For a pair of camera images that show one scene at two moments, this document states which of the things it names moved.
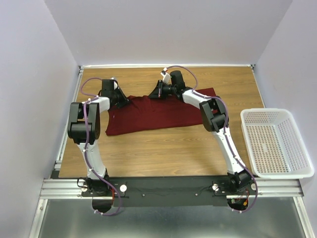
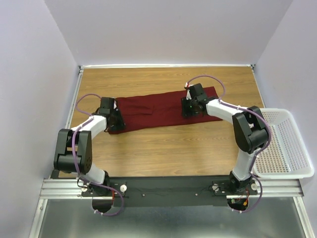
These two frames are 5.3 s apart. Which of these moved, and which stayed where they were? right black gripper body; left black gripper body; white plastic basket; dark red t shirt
Moved: right black gripper body; left black gripper body
Stayed: white plastic basket; dark red t shirt
